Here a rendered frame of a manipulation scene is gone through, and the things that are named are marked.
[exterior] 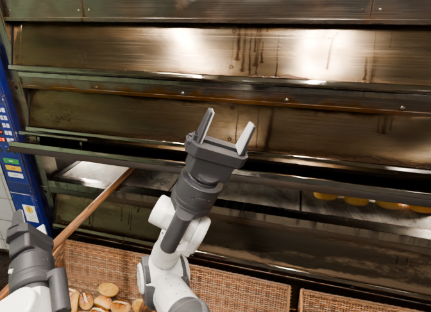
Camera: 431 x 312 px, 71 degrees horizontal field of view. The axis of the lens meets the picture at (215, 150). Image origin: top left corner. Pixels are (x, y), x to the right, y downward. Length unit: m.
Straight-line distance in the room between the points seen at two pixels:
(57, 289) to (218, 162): 0.42
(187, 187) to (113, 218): 1.03
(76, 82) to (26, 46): 0.24
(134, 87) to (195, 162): 0.71
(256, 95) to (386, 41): 0.41
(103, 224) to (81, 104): 0.60
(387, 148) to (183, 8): 0.81
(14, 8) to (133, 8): 0.50
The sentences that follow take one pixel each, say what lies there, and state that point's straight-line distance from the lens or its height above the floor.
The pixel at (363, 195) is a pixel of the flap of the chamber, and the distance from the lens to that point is 1.04.
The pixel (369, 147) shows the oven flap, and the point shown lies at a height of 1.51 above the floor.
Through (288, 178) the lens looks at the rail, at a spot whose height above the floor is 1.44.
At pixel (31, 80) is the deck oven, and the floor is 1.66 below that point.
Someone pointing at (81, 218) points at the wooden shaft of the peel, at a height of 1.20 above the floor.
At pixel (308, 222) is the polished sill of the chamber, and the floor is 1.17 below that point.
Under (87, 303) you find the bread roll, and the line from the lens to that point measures 1.76.
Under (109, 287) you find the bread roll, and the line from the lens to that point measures 1.72.
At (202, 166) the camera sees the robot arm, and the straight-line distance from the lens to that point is 0.55.
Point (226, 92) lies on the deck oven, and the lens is 1.08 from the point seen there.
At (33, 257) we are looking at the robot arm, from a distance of 0.79.
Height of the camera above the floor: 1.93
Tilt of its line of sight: 25 degrees down
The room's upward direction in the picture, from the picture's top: straight up
